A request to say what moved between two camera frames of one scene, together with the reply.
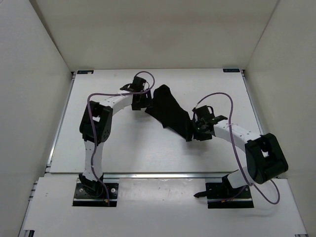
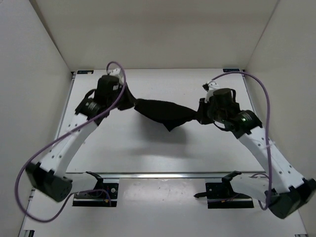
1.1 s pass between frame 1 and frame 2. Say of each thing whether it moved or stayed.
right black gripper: moved
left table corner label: stayed
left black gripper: moved
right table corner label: stayed
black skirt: moved
